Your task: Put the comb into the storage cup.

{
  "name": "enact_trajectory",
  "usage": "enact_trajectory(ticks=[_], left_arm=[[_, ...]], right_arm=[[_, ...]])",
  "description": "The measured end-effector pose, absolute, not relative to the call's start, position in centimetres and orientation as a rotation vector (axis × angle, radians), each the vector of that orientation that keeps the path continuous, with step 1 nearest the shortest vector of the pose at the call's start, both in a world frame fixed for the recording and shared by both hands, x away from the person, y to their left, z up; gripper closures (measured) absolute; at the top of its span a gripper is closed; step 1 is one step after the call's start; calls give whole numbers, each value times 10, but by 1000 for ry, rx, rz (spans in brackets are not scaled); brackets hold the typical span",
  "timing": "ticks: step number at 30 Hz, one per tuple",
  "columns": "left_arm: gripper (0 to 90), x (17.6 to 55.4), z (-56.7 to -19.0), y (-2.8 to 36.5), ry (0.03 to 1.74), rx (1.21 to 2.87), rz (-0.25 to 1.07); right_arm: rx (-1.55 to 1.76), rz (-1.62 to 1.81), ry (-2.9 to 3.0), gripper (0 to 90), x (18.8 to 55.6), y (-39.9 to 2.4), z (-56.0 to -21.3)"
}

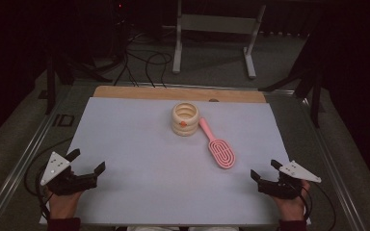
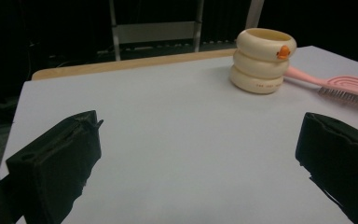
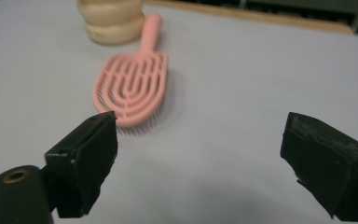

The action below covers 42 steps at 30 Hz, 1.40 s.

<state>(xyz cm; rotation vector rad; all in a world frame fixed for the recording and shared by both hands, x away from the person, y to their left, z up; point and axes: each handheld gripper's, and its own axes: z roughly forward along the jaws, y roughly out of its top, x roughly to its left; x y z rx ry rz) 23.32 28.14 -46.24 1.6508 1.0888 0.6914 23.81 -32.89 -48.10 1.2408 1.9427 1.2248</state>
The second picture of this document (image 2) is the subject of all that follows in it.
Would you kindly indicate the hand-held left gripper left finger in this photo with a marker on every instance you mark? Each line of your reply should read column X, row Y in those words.
column 52, row 161

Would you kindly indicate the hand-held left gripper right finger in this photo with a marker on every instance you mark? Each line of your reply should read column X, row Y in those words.
column 341, row 155

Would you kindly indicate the pink hairbrush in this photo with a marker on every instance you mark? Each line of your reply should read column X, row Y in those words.
column 348, row 84

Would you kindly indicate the cream ringed holder cup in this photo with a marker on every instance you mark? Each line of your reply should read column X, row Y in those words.
column 258, row 65

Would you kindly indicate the wooden table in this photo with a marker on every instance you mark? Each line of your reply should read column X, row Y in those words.
column 121, row 63

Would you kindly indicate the white table mat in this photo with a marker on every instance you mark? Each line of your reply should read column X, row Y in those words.
column 180, row 124

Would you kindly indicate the white metal stand frame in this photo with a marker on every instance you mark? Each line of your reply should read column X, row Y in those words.
column 155, row 32

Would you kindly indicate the white metal post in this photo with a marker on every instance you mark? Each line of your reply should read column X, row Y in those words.
column 254, row 12

